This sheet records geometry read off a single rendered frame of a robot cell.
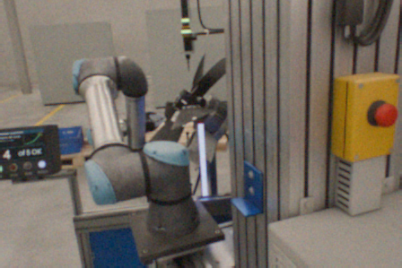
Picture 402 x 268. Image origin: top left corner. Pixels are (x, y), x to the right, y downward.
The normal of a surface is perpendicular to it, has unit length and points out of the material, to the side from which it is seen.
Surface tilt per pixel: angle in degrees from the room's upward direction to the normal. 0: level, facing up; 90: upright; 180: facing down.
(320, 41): 90
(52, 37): 90
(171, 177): 90
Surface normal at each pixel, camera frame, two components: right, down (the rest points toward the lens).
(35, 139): 0.11, -0.01
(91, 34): 0.13, 0.25
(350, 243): -0.07, -0.96
